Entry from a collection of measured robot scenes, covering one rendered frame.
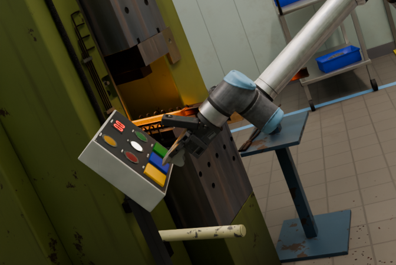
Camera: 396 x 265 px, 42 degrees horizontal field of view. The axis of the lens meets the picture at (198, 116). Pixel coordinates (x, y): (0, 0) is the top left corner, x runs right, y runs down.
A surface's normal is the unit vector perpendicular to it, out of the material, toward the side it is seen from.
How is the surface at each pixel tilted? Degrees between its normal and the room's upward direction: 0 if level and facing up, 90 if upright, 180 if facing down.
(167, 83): 90
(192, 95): 90
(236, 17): 90
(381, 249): 0
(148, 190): 90
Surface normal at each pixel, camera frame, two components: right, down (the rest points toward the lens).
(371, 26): -0.19, 0.33
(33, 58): -0.44, 0.40
